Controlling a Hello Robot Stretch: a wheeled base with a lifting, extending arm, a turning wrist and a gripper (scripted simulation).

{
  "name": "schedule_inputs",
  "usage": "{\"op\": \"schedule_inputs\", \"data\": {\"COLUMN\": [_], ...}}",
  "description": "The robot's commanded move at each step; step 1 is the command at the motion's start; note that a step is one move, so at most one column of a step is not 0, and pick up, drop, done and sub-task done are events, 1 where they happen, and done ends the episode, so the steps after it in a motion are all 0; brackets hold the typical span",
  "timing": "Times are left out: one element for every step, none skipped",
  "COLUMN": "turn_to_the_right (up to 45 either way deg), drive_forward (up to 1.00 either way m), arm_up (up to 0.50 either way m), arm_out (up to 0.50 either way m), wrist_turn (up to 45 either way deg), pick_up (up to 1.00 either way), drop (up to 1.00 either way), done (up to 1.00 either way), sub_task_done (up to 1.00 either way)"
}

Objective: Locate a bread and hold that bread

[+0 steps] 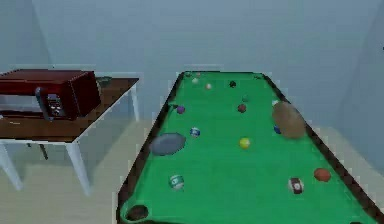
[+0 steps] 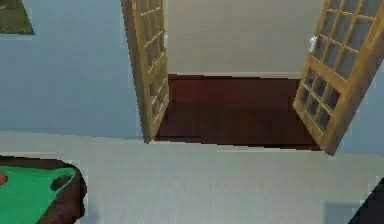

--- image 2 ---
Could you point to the wooden glazed room door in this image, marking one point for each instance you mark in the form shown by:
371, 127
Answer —
156, 71
346, 80

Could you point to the green pool table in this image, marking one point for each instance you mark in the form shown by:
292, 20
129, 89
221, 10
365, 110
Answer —
30, 196

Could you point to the orange ball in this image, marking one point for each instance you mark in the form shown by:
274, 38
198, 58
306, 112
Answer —
2, 179

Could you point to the black furniture corner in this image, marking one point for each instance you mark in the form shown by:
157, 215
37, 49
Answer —
371, 208

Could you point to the green framed wall picture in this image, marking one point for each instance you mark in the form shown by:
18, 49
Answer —
13, 16

